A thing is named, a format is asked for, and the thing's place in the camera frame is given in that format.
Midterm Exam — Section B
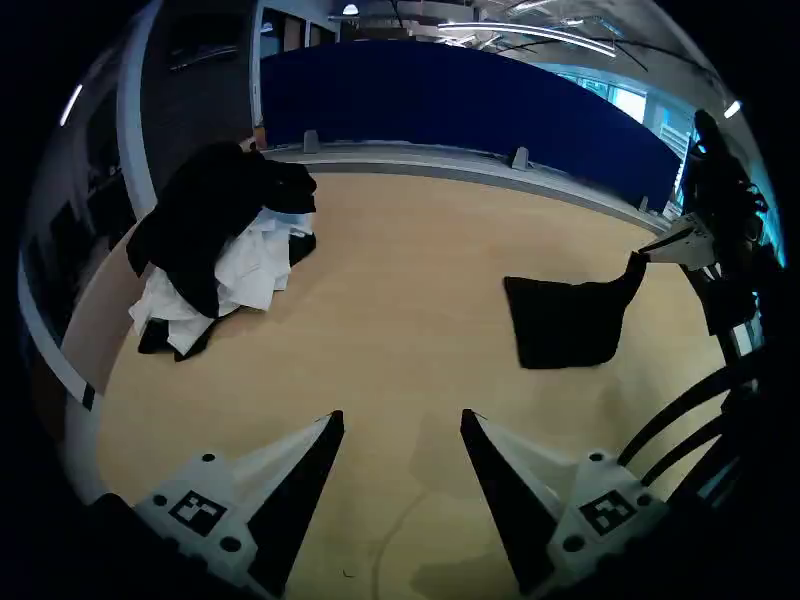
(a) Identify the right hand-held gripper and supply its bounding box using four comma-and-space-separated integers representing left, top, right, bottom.
636, 109, 771, 339

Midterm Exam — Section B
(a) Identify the black cable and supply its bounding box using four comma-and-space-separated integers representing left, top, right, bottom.
617, 356, 771, 467
641, 415, 745, 489

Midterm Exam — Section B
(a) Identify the black towel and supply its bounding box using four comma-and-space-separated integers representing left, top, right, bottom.
502, 249, 649, 371

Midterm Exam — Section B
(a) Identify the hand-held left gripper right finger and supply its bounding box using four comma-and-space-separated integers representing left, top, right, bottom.
459, 409, 673, 596

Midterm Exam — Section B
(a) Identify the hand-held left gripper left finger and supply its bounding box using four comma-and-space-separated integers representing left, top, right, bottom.
133, 409, 347, 600

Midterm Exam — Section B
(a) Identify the blue desk screen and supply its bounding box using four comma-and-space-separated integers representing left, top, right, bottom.
252, 40, 686, 234

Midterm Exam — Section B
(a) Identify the heap of black white towels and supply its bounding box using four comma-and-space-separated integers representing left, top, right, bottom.
124, 140, 321, 364

